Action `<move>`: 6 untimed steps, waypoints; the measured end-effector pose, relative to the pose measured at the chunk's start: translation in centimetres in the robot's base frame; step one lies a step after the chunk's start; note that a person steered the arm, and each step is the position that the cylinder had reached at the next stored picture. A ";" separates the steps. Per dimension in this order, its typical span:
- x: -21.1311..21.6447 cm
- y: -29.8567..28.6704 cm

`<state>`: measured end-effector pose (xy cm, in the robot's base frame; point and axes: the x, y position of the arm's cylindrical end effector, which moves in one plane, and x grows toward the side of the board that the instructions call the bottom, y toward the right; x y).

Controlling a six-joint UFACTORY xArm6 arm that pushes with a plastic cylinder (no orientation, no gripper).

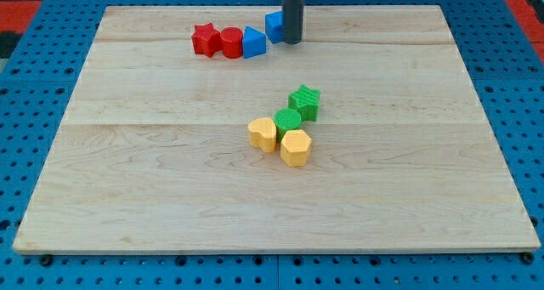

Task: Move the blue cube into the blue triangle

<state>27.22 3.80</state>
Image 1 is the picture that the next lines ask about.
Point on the red star block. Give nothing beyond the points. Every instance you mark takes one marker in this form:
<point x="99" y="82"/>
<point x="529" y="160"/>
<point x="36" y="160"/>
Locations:
<point x="206" y="40"/>

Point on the blue cube block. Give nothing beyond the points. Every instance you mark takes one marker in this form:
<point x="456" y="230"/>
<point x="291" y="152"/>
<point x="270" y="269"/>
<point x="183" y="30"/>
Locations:
<point x="274" y="27"/>

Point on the light wooden board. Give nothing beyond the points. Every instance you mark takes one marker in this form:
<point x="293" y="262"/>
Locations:
<point x="152" y="154"/>

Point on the yellow heart block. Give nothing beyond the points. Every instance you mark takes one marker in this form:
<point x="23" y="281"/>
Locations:
<point x="262" y="134"/>

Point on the red cylinder block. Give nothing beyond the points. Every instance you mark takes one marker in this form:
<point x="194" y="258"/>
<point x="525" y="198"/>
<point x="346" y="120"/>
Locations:
<point x="231" y="39"/>

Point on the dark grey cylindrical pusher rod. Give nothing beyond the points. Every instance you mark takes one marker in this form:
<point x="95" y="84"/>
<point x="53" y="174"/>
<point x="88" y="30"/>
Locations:
<point x="292" y="17"/>

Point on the green star block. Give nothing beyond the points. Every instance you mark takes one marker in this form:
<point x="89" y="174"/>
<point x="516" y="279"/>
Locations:
<point x="306" y="101"/>

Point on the yellow hexagon block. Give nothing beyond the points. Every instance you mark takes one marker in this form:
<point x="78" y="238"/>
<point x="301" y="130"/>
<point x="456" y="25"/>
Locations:
<point x="295" y="148"/>

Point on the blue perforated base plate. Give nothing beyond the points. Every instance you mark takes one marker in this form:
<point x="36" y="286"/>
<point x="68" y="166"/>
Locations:
<point x="42" y="71"/>

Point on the blue triangle block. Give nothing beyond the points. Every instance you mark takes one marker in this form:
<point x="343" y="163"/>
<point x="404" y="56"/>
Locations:
<point x="253" y="43"/>

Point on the green cylinder block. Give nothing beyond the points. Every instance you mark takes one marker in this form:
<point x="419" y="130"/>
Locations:
<point x="285" y="120"/>

